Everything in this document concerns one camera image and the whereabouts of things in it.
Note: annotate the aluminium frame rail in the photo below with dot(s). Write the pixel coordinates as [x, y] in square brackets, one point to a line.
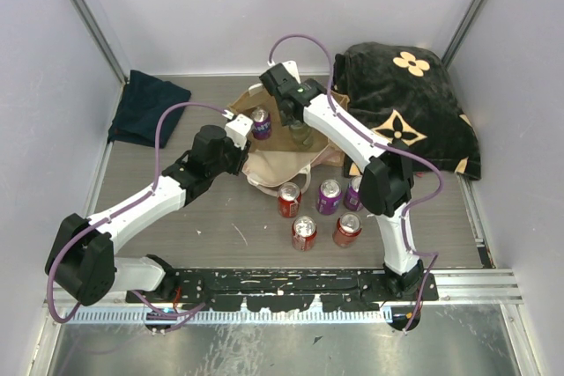
[101, 41]

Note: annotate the red Coke can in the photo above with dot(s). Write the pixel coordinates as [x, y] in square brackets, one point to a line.
[289, 199]
[347, 230]
[304, 231]

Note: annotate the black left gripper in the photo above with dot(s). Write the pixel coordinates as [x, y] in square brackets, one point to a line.
[241, 157]

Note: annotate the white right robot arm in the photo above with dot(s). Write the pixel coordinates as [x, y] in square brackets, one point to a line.
[386, 172]

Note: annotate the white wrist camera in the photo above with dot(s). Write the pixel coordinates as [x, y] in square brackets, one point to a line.
[237, 128]
[290, 67]

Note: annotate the tan burlap canvas bag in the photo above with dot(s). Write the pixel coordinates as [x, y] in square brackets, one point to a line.
[279, 158]

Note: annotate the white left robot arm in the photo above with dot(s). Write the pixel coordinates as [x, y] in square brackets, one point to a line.
[83, 259]

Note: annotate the green cap glass bottle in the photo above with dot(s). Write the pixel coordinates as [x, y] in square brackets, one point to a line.
[301, 134]

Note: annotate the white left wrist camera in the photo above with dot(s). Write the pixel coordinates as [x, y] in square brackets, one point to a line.
[237, 128]

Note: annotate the black floral plush blanket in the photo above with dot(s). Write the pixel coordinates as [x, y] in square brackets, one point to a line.
[405, 93]

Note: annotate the purple fanta can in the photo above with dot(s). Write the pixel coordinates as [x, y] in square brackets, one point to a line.
[329, 197]
[261, 123]
[352, 194]

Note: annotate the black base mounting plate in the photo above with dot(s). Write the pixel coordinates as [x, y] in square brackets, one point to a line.
[279, 290]

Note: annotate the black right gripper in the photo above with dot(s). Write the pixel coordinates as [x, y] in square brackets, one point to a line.
[286, 121]

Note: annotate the dark navy folded cloth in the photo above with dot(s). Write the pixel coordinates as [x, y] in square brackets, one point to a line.
[144, 99]

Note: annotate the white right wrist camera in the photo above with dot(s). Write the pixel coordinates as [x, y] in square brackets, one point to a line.
[290, 67]

